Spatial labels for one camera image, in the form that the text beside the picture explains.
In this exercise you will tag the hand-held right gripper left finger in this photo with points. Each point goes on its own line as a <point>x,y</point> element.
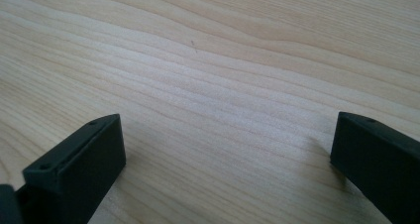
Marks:
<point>76,171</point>

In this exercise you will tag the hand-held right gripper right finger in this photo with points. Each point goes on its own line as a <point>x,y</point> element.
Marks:
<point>376,164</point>

